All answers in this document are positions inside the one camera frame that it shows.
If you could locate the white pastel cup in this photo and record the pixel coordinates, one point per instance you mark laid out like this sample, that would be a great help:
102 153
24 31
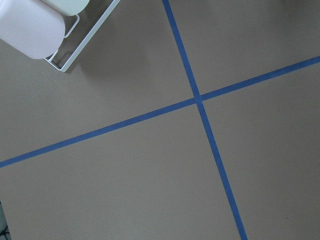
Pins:
68 7

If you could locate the pink pastel cup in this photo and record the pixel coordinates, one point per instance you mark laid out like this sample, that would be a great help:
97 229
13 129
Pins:
32 27

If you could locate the white wire cup rack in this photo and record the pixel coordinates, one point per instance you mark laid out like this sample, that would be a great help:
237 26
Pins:
80 29

